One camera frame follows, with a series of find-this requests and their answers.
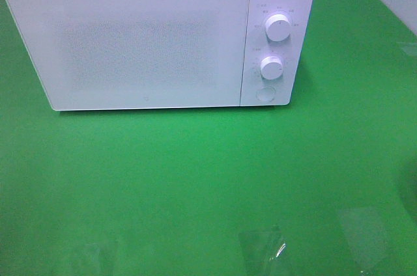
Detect round door release button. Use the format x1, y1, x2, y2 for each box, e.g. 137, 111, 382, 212
256, 87, 276, 103

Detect clear tape patch centre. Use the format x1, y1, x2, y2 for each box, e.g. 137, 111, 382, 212
238, 225, 293, 275

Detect white microwave door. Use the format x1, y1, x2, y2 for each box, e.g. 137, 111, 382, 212
7, 0, 248, 111

